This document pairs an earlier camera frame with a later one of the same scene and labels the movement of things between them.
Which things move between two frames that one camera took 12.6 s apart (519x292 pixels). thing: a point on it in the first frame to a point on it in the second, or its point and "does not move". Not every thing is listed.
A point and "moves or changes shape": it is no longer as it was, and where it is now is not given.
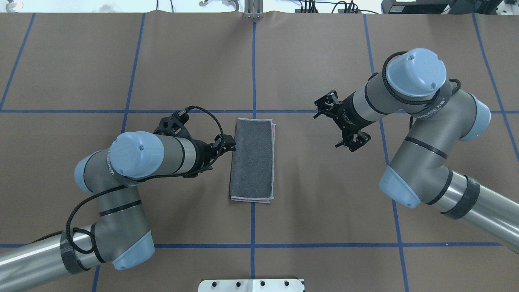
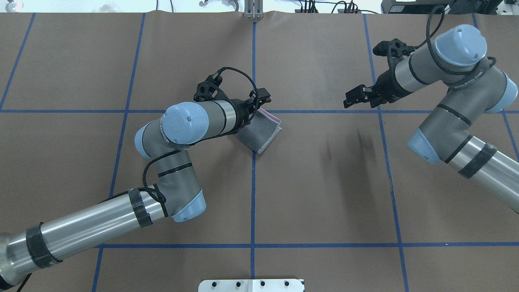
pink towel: x=252 y=166 moves or changes shape
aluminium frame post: x=254 y=9 does not move
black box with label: x=434 y=7 does not move
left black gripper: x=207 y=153 to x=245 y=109
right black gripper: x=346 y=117 to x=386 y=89
